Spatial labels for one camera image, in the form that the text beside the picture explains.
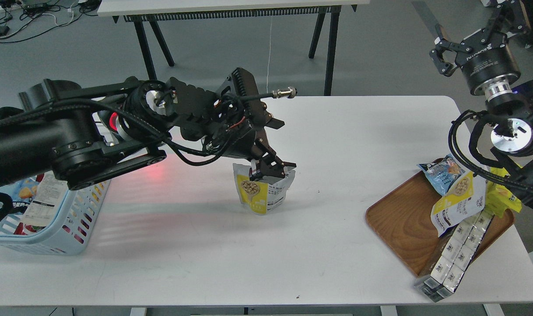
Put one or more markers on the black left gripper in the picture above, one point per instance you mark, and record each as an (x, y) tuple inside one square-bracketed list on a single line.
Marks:
[(230, 122)]

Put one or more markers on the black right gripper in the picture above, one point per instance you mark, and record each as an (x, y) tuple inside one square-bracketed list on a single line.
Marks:
[(490, 56)]

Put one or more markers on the yellow white snack pouch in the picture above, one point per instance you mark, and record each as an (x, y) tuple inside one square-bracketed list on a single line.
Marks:
[(260, 197), (465, 198)]

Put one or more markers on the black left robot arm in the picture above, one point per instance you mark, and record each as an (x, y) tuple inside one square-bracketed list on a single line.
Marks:
[(88, 135)]

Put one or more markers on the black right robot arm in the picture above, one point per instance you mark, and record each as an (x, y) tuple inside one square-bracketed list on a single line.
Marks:
[(496, 143)]

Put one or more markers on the blue snack bag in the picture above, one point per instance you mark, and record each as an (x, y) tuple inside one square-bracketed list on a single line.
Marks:
[(443, 173)]

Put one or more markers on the yellow cartoon snack bag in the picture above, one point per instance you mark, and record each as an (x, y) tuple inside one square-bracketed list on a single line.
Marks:
[(499, 199)]

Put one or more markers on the light blue plastic basket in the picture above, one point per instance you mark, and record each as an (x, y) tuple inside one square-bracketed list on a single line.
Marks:
[(69, 231)]

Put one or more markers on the white label snack bag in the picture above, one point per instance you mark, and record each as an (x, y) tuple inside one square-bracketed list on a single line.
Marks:
[(45, 205)]

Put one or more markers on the white background table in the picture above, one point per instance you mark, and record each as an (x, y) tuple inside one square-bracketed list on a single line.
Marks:
[(153, 11)]

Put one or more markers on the brown wooden tray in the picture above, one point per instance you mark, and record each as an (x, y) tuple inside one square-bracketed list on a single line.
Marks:
[(402, 220)]

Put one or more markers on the black barcode scanner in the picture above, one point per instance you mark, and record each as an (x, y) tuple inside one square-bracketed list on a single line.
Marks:
[(109, 127)]

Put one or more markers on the clear pack of white boxes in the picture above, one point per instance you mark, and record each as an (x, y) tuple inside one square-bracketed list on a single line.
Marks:
[(443, 272)]

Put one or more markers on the blue chip bag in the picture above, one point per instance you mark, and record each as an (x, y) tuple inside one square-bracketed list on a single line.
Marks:
[(21, 192)]

